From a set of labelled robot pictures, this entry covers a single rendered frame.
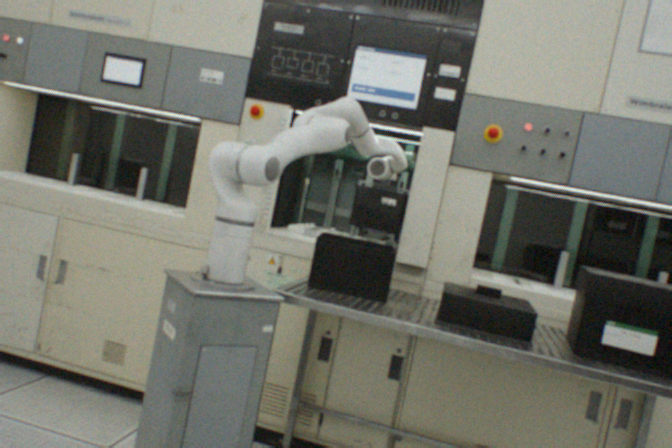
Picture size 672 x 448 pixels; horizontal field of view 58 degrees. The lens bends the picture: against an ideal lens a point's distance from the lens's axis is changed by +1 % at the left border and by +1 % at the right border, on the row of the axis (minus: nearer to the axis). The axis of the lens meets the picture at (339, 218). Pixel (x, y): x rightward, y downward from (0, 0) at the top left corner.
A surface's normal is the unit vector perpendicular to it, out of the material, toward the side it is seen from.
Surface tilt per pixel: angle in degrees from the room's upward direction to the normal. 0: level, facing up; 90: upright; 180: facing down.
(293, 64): 90
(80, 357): 90
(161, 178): 90
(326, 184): 90
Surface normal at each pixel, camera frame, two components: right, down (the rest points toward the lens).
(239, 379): 0.53, 0.15
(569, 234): -0.21, 0.01
